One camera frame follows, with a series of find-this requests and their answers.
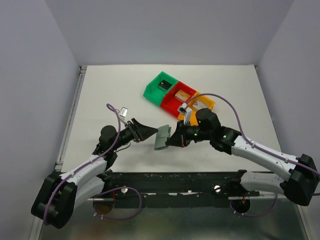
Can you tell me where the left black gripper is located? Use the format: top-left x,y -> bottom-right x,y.
111,117 -> 158,151

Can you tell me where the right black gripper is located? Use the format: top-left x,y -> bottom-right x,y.
165,119 -> 212,148

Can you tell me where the grey-green card holder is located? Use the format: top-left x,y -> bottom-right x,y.
154,124 -> 172,151

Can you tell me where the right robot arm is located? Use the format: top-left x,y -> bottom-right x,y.
165,108 -> 320,206

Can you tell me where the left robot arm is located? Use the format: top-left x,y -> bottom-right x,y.
30,118 -> 158,229

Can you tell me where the white card in yellow bin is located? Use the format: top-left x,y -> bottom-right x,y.
192,100 -> 208,111

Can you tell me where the tan card in red bin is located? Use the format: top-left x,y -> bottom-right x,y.
174,89 -> 190,103

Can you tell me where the black card in green bin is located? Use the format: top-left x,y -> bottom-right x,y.
158,80 -> 172,92

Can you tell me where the yellow plastic bin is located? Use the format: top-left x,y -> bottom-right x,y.
188,95 -> 215,126

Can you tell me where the red plastic bin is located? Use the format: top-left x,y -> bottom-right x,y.
160,81 -> 196,118

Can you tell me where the green plastic bin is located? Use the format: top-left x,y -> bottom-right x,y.
143,71 -> 178,106

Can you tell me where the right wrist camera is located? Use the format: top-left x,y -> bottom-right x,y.
177,103 -> 197,126

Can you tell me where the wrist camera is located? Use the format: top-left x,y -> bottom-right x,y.
177,103 -> 197,126
119,107 -> 128,118

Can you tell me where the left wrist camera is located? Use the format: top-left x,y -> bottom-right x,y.
119,107 -> 128,118

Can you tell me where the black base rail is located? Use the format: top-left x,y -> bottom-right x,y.
93,170 -> 261,209

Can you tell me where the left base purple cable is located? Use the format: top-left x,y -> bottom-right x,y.
93,186 -> 143,221

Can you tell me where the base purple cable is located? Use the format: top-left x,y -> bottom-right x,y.
229,194 -> 280,218
93,186 -> 143,221

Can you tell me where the aluminium side rail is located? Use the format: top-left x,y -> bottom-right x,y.
54,65 -> 88,172

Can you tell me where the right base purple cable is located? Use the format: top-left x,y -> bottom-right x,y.
229,194 -> 280,218

